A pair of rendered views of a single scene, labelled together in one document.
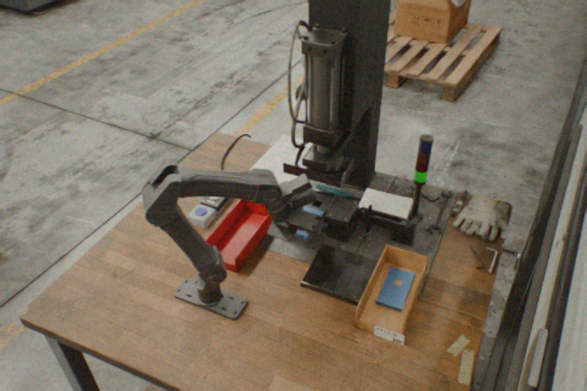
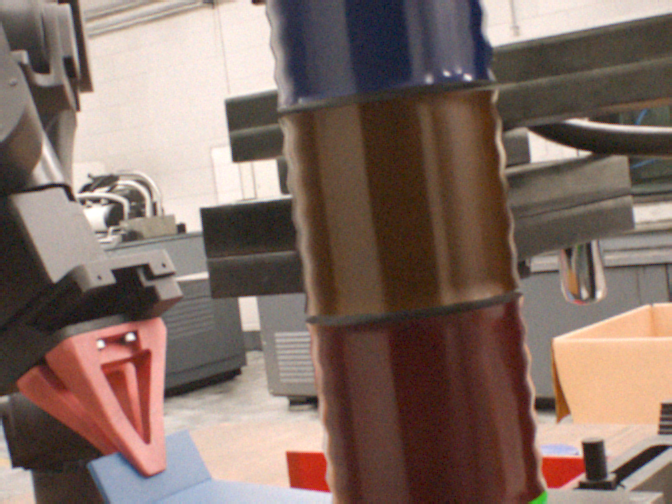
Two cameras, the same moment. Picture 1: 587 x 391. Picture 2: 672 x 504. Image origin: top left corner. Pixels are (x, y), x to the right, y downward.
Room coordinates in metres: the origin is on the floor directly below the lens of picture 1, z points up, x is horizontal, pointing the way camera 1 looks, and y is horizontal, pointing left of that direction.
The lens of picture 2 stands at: (1.25, -0.60, 1.14)
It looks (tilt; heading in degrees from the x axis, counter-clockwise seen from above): 3 degrees down; 99
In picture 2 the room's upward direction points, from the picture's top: 7 degrees counter-clockwise
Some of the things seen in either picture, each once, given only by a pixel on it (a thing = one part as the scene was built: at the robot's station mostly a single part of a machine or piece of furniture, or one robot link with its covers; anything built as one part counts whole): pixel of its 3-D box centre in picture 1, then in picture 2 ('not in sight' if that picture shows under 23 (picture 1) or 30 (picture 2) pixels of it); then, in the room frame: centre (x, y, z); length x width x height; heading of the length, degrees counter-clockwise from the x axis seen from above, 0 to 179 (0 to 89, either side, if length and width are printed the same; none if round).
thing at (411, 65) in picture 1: (421, 49); not in sight; (4.27, -1.15, 0.07); 1.20 x 1.00 x 0.14; 147
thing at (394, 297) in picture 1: (395, 286); not in sight; (0.93, -0.27, 0.92); 0.15 x 0.07 x 0.03; 154
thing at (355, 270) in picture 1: (339, 273); not in sight; (0.99, -0.12, 0.91); 0.17 x 0.16 x 0.02; 63
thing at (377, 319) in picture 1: (394, 291); not in sight; (0.90, -0.26, 0.93); 0.25 x 0.13 x 0.08; 153
